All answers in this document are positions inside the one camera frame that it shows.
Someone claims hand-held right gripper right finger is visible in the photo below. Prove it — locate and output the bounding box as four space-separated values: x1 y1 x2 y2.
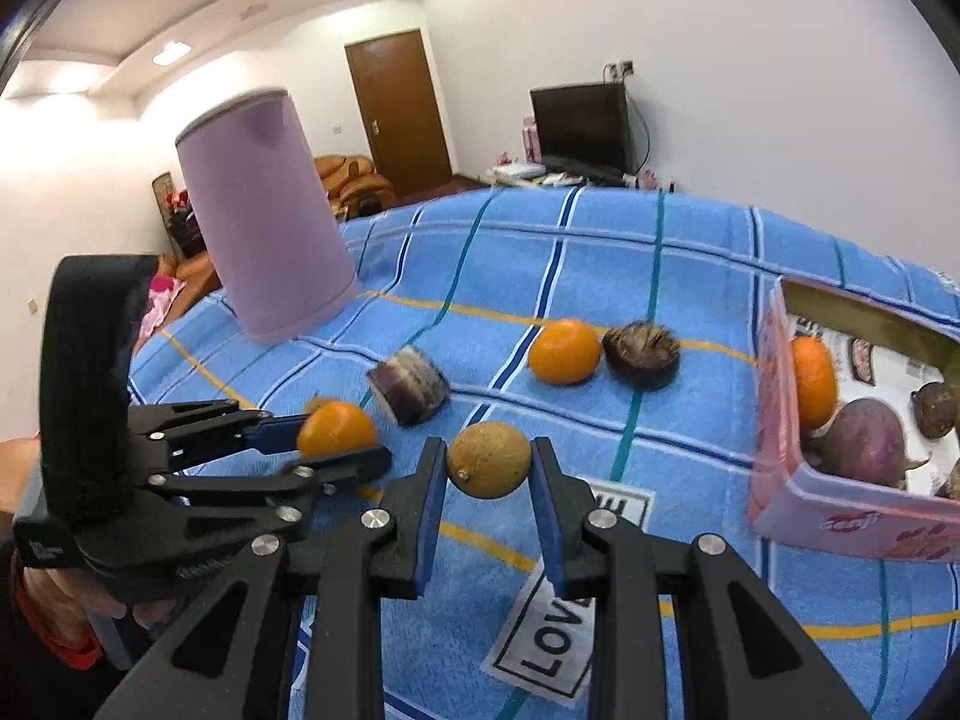
529 436 871 720

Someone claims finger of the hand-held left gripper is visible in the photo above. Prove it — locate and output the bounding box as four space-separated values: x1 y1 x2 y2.
146 444 394 522
126 399 310 470

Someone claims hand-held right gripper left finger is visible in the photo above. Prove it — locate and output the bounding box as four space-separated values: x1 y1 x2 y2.
97 435 451 720

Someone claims medium orange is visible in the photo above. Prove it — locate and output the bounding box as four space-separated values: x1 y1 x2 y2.
296 400 378 460

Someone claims small orange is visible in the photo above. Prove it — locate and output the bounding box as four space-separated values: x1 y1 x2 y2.
528 319 603 385

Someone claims dark brown taro root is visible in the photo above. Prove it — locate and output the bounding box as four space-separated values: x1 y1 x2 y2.
603 321 682 390

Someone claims pink tin box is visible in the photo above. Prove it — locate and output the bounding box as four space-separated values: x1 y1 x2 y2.
748 275 960 563

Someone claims large orange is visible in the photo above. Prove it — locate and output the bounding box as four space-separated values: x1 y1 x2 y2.
790 336 839 432

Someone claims dark purple passion fruit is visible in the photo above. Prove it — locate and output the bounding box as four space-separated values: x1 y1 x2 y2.
910 381 960 440

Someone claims person's left forearm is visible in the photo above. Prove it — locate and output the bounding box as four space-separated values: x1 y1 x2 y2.
0 562 143 720

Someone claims person's left hand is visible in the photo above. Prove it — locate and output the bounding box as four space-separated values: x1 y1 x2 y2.
0 436 185 635

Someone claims pink floral cushion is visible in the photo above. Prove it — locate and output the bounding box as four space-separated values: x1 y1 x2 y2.
139 275 187 338

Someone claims orange leather sofa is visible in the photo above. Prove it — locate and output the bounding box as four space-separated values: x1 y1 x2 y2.
139 253 222 346

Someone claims rack with red items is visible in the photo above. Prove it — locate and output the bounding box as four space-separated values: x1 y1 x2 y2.
152 172 207 260

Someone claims purple electric kettle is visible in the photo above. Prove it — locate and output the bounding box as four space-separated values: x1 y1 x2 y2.
175 87 359 344

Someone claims orange leather armchair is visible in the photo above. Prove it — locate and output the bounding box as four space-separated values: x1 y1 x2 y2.
313 154 398 222

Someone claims blue checked blanket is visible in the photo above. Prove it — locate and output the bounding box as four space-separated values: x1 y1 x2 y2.
124 186 960 720

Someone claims white television stand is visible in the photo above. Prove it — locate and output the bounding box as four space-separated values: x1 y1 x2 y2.
487 157 676 192

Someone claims brown wooden door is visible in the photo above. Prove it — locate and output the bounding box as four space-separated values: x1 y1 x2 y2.
344 28 455 200

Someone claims black television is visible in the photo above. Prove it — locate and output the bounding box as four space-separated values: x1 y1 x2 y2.
530 81 631 175

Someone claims black television cable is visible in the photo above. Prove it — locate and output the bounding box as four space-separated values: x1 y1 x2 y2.
626 90 650 173

